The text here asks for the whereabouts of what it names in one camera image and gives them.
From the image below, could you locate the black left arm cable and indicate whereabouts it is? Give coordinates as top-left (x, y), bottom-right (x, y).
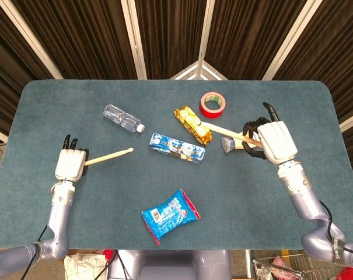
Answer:
top-left (20, 224), bottom-right (48, 280)

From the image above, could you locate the pink packet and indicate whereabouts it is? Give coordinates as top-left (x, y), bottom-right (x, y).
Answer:
top-left (271, 255), bottom-right (293, 272)

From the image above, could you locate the blue Oreo cookie box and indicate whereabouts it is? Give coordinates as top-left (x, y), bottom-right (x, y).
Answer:
top-left (149, 132), bottom-right (207, 164)

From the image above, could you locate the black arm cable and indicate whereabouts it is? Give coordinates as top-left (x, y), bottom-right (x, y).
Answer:
top-left (20, 224), bottom-right (48, 280)
top-left (319, 200), bottom-right (353, 257)

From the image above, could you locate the gold foil snack packet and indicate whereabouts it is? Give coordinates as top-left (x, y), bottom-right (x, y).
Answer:
top-left (173, 105), bottom-right (213, 146)

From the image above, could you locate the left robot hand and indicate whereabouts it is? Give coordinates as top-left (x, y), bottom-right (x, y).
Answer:
top-left (54, 134), bottom-right (90, 184)

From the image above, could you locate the brown curtain screen panel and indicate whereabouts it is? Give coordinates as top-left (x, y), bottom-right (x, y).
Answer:
top-left (198, 0), bottom-right (323, 81)
top-left (134, 0), bottom-right (208, 80)
top-left (11, 0), bottom-right (148, 80)
top-left (0, 0), bottom-right (63, 144)
top-left (274, 0), bottom-right (353, 176)

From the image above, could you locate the white checked cloth bag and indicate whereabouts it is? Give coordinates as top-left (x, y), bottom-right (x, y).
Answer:
top-left (64, 253), bottom-right (109, 280)

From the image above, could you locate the red tape roll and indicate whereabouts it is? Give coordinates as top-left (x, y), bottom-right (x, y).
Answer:
top-left (199, 92), bottom-right (227, 119)

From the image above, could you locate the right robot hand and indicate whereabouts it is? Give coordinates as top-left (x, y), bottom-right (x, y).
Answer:
top-left (242, 101), bottom-right (299, 166)

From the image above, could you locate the blue snack bag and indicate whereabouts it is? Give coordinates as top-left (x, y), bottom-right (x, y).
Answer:
top-left (142, 188), bottom-right (201, 246)

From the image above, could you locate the wooden drumstick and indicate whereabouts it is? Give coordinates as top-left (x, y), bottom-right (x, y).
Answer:
top-left (199, 121), bottom-right (263, 148)
top-left (83, 147), bottom-right (134, 167)

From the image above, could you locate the teal felt table cover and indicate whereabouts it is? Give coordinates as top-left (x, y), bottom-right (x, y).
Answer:
top-left (0, 79), bottom-right (353, 251)

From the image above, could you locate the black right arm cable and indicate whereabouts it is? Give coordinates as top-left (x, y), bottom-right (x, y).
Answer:
top-left (319, 200), bottom-right (353, 257)

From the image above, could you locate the white mayonnaise squeeze bottle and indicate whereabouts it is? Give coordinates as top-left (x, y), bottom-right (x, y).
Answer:
top-left (221, 136), bottom-right (253, 153)

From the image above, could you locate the wire basket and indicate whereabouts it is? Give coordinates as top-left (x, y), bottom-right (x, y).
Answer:
top-left (251, 252), bottom-right (340, 280)

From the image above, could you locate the clear plastic water bottle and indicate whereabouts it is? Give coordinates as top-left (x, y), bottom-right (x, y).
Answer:
top-left (103, 104), bottom-right (146, 134)

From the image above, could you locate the lavender robot torso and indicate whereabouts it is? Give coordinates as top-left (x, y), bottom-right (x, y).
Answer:
top-left (107, 249), bottom-right (232, 280)

